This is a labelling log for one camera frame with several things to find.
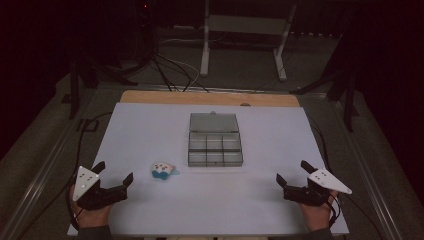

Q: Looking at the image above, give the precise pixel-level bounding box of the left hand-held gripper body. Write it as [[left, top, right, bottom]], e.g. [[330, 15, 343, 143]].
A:
[[72, 165, 129, 211]]

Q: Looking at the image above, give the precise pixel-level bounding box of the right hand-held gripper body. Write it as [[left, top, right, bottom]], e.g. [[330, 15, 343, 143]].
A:
[[283, 168, 353, 207]]

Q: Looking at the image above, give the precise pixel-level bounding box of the small plush toy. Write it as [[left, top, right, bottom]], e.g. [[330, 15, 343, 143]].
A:
[[151, 161, 180, 181]]

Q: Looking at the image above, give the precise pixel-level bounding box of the clear plastic compartment box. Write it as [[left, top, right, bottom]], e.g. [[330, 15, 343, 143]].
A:
[[187, 111, 244, 168]]

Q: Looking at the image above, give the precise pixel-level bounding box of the person's right hand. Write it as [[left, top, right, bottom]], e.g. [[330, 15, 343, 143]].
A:
[[298, 190, 339, 232]]

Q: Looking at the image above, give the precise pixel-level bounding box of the person's left hand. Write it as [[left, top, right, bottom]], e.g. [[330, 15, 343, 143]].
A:
[[68, 184, 114, 230]]

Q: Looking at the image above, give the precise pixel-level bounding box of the black stand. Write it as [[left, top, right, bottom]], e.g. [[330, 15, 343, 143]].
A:
[[61, 58, 139, 120], [289, 49, 360, 133]]

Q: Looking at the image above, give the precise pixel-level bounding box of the white metal stand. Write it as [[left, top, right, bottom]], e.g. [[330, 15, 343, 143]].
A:
[[199, 0, 299, 82]]

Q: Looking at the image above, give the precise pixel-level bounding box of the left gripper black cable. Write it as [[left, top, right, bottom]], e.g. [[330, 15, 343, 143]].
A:
[[15, 111, 114, 240]]

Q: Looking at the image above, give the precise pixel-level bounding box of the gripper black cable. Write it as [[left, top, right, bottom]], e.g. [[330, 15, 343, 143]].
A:
[[308, 116, 386, 240], [15, 111, 114, 240]]

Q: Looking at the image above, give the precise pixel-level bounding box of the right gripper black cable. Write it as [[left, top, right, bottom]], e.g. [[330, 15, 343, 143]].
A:
[[308, 116, 386, 240]]

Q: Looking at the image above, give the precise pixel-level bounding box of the bundle of floor cables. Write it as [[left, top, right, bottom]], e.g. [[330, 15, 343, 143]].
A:
[[119, 1, 211, 94]]

